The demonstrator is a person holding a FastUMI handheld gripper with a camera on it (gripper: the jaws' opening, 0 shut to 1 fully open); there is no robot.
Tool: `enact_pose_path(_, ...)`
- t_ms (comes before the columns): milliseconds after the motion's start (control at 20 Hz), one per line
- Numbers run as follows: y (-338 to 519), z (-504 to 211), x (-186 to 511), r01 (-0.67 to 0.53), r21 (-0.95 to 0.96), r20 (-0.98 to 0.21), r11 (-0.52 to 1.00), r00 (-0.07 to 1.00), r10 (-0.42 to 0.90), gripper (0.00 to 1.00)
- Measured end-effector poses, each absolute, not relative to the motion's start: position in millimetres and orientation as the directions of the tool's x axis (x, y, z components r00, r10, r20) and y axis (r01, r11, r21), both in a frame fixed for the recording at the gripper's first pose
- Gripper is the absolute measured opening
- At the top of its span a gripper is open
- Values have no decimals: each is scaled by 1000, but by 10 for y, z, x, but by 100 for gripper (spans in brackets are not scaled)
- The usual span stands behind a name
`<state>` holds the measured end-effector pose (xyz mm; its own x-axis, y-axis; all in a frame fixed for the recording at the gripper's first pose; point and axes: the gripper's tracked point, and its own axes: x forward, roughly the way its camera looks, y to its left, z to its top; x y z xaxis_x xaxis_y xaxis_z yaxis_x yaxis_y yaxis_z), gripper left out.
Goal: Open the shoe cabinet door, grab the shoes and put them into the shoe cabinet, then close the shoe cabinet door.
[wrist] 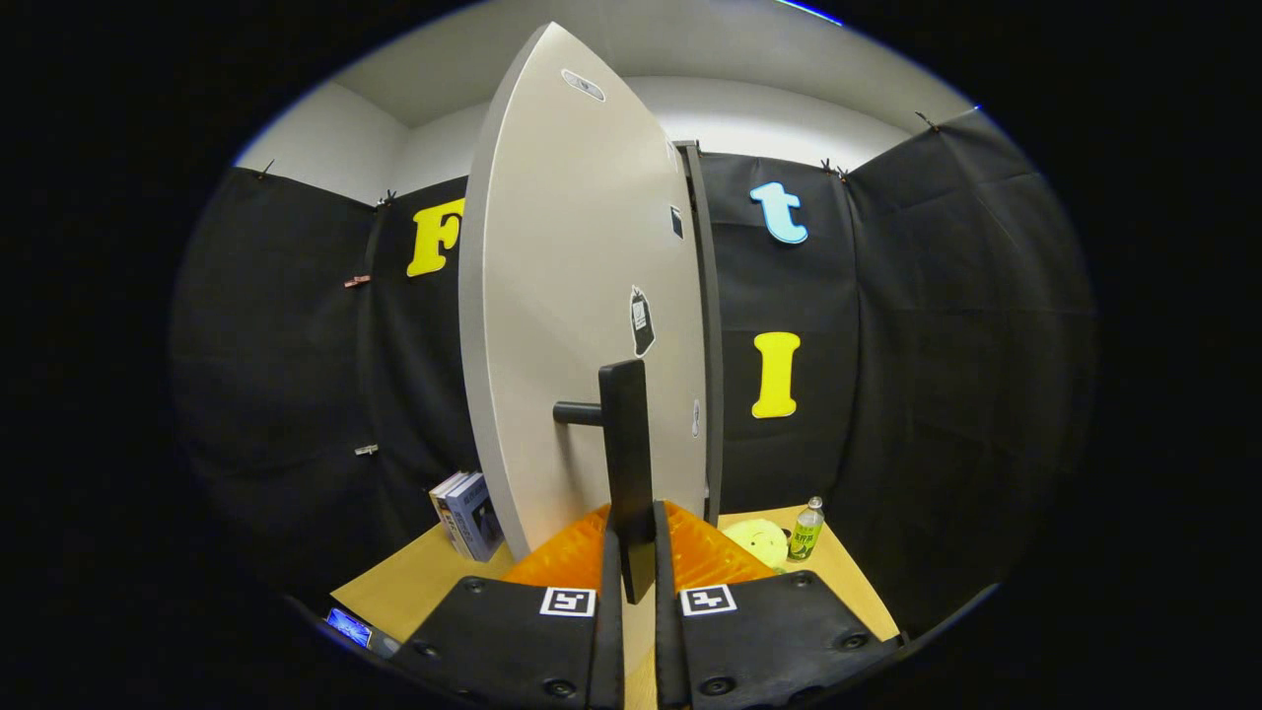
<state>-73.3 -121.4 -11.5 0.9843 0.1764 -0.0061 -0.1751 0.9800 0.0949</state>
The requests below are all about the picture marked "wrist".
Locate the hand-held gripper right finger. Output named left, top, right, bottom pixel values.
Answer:
left=653, top=500, right=903, bottom=710

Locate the blue book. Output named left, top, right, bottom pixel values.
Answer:
left=444, top=473, right=506, bottom=563

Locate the white book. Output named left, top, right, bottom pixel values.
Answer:
left=430, top=471, right=469, bottom=551

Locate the blue screen device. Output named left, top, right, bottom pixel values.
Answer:
left=325, top=606, right=400, bottom=657

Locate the green drink bottle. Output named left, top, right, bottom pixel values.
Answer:
left=787, top=496, right=825, bottom=562

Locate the beige shoe cabinet door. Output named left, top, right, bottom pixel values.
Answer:
left=458, top=22, right=709, bottom=563

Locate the black door handle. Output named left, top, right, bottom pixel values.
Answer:
left=552, top=359, right=658, bottom=605

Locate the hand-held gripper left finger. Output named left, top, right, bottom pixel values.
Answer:
left=389, top=503, right=626, bottom=710

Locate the yellow plush toy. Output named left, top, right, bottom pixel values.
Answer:
left=721, top=519, right=791, bottom=573

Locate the black backdrop cloth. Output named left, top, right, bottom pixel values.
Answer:
left=170, top=108, right=1100, bottom=642

